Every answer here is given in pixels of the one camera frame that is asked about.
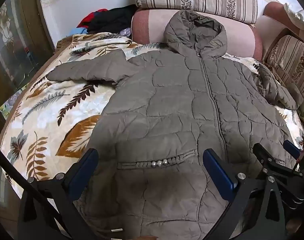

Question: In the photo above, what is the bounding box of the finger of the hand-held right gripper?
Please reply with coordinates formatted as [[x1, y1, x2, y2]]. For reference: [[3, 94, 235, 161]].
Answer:
[[253, 143, 301, 174], [283, 140, 304, 160]]

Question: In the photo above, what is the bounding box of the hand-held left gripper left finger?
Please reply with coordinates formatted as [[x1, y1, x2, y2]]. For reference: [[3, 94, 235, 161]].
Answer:
[[17, 148, 100, 240]]

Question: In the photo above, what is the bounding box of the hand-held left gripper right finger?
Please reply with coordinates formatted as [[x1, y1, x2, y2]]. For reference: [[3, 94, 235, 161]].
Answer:
[[202, 148, 289, 240]]

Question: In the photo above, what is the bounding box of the grey quilted hooded jacket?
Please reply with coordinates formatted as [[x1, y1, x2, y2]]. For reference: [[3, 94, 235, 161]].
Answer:
[[47, 9, 304, 240]]

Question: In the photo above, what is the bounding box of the pile of dark and red clothes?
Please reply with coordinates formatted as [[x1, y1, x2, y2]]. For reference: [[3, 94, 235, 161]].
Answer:
[[88, 4, 137, 34]]

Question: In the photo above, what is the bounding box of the leaf print blanket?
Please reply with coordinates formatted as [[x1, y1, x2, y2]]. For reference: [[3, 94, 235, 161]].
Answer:
[[0, 32, 304, 205]]

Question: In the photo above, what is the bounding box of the striped floral sofa side cushion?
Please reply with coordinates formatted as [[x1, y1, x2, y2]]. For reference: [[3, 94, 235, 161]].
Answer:
[[263, 34, 304, 113]]

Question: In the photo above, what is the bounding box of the white cloth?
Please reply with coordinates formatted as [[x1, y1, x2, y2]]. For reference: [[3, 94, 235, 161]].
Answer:
[[283, 2, 304, 30]]

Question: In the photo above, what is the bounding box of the brown pink sofa armrest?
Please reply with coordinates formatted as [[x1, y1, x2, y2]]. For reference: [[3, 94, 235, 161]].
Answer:
[[264, 1, 304, 44]]

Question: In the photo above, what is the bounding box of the light blue cloth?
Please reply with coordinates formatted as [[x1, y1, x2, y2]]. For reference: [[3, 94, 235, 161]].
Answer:
[[70, 27, 88, 36]]

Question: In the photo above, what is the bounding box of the wooden door with glass panel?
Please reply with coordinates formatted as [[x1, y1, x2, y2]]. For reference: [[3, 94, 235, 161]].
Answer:
[[0, 0, 56, 120]]

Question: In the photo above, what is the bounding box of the red cloth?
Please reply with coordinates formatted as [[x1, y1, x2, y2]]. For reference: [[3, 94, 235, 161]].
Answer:
[[78, 9, 108, 28]]

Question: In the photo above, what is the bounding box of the pink sofa bolster cushion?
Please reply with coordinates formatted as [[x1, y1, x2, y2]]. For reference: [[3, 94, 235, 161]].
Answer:
[[130, 9, 264, 62]]

